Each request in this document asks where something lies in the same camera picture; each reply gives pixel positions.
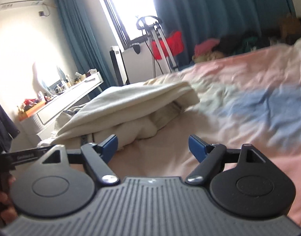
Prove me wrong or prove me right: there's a cream white garment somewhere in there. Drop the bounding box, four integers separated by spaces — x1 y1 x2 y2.
38 82 199 149

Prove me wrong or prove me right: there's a pile of colourful clothes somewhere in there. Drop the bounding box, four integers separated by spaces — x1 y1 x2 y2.
192 16 301 63

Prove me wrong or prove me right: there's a person's left hand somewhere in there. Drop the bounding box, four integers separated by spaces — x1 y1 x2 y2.
0 190 18 224

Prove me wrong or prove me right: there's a dark hanging garment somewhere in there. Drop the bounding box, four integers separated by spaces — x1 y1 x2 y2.
0 105 20 154

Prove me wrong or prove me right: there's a white dressing table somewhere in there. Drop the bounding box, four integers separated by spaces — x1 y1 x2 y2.
20 72 103 146

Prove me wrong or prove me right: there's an orange tray with items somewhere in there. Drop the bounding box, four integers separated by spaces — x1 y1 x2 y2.
17 99 46 122

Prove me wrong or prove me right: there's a pastel pink blue bedsheet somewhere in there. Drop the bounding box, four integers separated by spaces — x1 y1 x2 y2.
109 39 301 226

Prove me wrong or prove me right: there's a white vanity mirror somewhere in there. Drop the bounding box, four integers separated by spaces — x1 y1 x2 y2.
33 63 66 95

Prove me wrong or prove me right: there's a white cabinet under window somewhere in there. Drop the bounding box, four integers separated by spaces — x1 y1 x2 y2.
109 43 162 86

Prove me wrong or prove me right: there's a red bag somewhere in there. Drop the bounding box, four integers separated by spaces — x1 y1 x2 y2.
151 31 184 60

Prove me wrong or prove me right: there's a teal curtain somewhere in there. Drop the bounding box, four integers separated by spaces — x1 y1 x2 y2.
55 0 295 89

